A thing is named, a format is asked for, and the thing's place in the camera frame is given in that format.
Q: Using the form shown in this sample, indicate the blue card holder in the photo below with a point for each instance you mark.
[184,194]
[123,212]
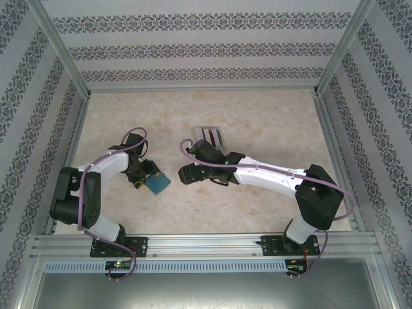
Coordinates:
[158,184]

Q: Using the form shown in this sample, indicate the grey striped rectangular block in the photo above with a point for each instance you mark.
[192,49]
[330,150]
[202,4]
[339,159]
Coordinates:
[201,132]

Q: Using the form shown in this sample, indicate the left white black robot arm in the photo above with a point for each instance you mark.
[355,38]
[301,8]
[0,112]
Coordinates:
[109,165]

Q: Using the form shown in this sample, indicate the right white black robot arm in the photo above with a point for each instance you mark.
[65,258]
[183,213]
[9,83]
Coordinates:
[267,177]

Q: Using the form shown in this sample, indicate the grey metal sheet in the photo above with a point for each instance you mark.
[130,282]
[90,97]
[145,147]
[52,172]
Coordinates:
[206,293]

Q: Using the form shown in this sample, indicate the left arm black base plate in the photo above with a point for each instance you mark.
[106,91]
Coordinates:
[141,246]

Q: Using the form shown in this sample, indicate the aluminium mounting rail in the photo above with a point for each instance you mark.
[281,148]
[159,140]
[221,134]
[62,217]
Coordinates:
[199,244]

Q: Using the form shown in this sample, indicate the aluminium side rail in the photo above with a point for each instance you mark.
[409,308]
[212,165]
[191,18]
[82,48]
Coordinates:
[69,161]
[338,154]

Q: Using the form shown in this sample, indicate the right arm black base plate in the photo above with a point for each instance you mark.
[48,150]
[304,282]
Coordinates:
[270,246]

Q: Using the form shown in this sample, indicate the aluminium frame post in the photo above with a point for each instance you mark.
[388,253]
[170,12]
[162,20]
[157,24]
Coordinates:
[346,48]
[58,48]

